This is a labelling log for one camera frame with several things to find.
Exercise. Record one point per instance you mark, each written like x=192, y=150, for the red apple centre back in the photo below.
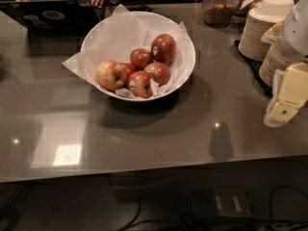
x=140, y=58

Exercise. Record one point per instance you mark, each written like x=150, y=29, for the black laptop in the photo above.
x=60, y=16

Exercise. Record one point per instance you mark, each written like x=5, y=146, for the yellow-red apple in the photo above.
x=111, y=75

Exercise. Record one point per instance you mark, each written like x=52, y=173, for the tall stack paper plates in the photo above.
x=250, y=44

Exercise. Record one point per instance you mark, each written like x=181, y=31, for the front stack paper plates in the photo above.
x=273, y=60

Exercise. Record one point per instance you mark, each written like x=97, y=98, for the large red apple with sticker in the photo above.
x=163, y=48

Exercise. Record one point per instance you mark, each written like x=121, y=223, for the dark box under table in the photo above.
x=220, y=203

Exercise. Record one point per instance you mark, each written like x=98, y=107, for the white paper bowls stack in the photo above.
x=272, y=10

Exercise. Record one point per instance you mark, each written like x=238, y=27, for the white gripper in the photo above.
x=296, y=33

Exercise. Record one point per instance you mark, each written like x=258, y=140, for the glass jar with cereal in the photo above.
x=218, y=13

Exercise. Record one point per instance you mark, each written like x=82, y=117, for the white paper liner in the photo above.
x=118, y=36

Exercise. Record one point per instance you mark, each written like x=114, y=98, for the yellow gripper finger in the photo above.
x=276, y=84

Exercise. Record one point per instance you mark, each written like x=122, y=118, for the red apple front with sticker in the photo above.
x=139, y=84

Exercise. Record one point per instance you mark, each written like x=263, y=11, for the small red apple hidden middle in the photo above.
x=129, y=69

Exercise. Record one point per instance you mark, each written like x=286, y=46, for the red apple right front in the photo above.
x=159, y=71

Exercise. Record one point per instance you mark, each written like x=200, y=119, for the black mat under plates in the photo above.
x=254, y=67

